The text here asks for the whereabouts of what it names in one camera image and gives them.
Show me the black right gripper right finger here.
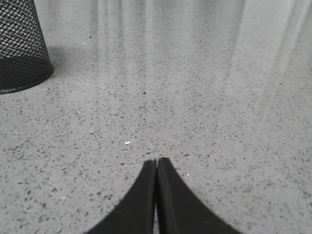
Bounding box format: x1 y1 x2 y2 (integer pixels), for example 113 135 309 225
156 157 239 234

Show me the black mesh pen bucket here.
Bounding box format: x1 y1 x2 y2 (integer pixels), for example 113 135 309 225
0 0 54 94

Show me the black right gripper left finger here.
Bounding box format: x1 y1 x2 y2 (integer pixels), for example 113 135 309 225
88 160 156 234

